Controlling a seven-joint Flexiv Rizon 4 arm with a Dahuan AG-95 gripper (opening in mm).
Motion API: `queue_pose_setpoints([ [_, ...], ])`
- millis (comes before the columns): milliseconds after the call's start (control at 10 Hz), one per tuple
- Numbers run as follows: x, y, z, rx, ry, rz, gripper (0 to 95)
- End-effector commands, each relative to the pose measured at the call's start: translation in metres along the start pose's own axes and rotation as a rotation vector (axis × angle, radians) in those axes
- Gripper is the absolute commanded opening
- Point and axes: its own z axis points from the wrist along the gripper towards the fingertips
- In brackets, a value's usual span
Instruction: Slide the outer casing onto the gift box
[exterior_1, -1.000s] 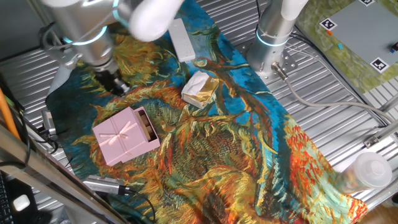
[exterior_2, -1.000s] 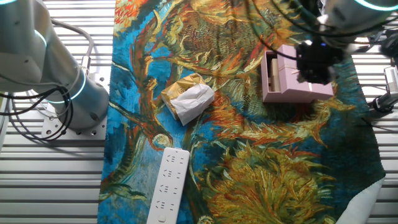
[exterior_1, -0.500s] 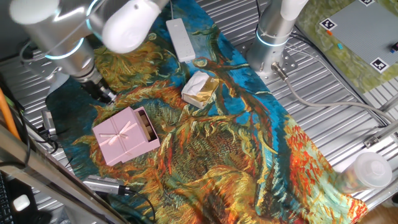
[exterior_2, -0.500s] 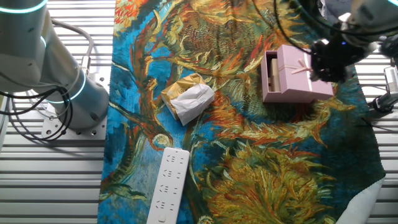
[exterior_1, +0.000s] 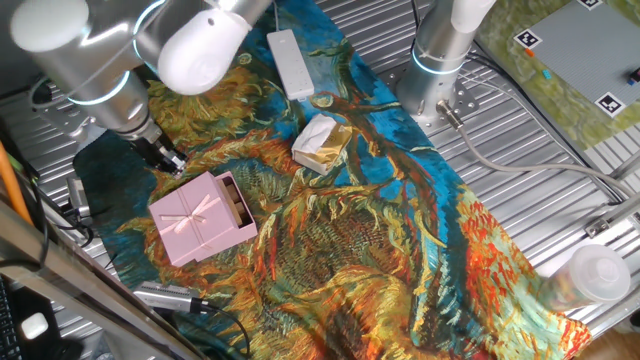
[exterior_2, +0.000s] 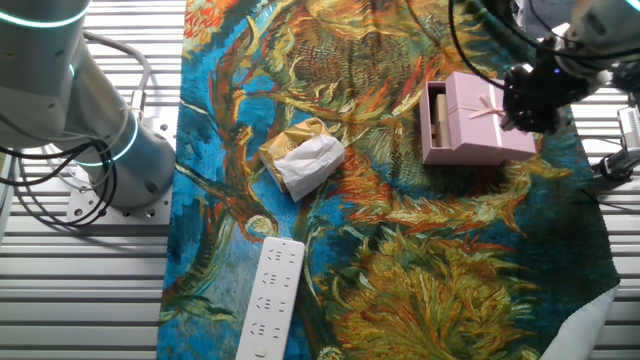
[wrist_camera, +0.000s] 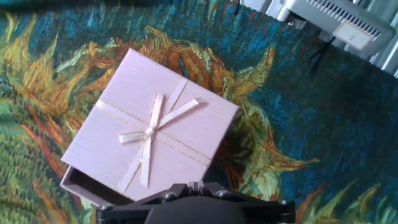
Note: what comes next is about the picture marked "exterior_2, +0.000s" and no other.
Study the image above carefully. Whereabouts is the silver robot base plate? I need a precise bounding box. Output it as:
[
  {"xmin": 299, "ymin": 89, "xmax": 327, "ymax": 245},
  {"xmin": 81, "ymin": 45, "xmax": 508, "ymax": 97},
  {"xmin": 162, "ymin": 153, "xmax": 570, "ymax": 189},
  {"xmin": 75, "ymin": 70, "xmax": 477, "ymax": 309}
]
[{"xmin": 66, "ymin": 114, "xmax": 179, "ymax": 225}]

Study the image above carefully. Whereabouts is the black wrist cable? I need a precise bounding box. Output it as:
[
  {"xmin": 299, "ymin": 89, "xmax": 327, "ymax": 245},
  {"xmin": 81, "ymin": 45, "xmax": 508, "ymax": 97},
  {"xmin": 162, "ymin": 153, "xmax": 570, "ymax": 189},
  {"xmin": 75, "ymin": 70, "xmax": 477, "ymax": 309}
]
[{"xmin": 446, "ymin": 0, "xmax": 640, "ymax": 92}]

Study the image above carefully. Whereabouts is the silver side camera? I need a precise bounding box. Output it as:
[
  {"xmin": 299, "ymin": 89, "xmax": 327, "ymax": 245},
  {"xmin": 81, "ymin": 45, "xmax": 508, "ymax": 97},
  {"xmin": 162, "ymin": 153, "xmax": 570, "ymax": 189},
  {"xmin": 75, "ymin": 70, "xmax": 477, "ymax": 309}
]
[{"xmin": 617, "ymin": 105, "xmax": 640, "ymax": 151}]

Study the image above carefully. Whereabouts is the pink ribboned casing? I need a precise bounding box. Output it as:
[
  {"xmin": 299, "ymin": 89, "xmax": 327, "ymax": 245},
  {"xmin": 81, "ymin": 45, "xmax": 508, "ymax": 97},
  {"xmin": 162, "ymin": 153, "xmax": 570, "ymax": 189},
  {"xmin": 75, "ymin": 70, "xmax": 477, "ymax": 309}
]
[{"xmin": 444, "ymin": 71, "xmax": 538, "ymax": 167}]

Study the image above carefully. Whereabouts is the black base cable bundle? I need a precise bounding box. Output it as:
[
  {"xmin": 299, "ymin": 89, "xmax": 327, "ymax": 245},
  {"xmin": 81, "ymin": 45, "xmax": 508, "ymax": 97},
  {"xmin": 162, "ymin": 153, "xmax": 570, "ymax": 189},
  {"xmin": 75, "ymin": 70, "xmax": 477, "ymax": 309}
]
[{"xmin": 0, "ymin": 135, "xmax": 121, "ymax": 229}]

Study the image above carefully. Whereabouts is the thick gray base cable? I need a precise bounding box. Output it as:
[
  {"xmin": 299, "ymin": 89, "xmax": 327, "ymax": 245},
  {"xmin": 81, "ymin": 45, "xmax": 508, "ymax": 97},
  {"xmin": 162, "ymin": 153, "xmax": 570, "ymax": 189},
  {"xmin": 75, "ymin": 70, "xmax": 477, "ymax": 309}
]
[{"xmin": 79, "ymin": 29, "xmax": 152, "ymax": 121}]

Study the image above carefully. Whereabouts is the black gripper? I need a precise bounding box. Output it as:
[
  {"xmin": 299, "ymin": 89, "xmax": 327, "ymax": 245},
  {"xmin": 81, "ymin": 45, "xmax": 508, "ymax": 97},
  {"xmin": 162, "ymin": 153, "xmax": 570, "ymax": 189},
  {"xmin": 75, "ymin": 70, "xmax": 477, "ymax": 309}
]
[{"xmin": 501, "ymin": 52, "xmax": 602, "ymax": 135}]

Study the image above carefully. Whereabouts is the pink inner gift box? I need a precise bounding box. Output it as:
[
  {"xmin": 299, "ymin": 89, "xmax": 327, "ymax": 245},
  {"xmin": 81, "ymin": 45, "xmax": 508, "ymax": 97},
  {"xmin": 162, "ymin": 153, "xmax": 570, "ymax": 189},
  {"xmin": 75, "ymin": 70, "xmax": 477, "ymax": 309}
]
[{"xmin": 418, "ymin": 81, "xmax": 455, "ymax": 166}]

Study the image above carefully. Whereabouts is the sunflower painting print cloth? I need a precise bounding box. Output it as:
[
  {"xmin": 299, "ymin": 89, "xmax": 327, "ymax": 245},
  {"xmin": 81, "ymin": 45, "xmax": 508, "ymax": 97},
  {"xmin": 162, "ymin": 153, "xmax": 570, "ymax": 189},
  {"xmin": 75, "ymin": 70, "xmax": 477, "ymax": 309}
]
[{"xmin": 156, "ymin": 0, "xmax": 621, "ymax": 360}]

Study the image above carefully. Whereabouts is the gray camera mount arm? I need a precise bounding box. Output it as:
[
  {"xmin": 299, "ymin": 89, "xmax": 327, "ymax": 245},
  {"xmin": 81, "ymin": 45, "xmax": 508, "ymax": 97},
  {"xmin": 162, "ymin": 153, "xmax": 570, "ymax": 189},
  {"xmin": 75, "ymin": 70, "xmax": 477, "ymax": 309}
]
[{"xmin": 592, "ymin": 145, "xmax": 640, "ymax": 184}]

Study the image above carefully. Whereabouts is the gold tissue pack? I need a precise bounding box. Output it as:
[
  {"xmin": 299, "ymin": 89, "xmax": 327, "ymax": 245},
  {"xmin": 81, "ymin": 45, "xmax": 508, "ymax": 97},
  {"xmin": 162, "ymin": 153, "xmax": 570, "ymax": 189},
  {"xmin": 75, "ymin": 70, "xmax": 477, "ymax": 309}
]
[{"xmin": 258, "ymin": 117, "xmax": 347, "ymax": 204}]

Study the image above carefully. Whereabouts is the tan cardboard box insert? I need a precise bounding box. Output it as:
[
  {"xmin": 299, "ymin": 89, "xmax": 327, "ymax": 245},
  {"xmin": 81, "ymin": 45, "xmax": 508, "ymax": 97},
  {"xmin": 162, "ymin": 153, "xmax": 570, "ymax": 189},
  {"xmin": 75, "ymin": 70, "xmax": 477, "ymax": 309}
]
[{"xmin": 429, "ymin": 87, "xmax": 454, "ymax": 150}]

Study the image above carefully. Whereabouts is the dark gray fabric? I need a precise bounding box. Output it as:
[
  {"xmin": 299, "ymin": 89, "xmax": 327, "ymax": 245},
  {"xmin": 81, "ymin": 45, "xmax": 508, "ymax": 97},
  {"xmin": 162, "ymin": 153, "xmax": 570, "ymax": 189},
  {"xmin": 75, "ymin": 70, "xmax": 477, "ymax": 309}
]
[{"xmin": 514, "ymin": 0, "xmax": 576, "ymax": 31}]

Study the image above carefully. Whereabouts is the white power strip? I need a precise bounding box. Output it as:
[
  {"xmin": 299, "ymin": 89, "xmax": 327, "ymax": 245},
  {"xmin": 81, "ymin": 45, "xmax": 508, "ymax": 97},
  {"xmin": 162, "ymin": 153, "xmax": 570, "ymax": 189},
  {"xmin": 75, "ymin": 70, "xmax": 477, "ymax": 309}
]
[{"xmin": 234, "ymin": 236, "xmax": 306, "ymax": 360}]

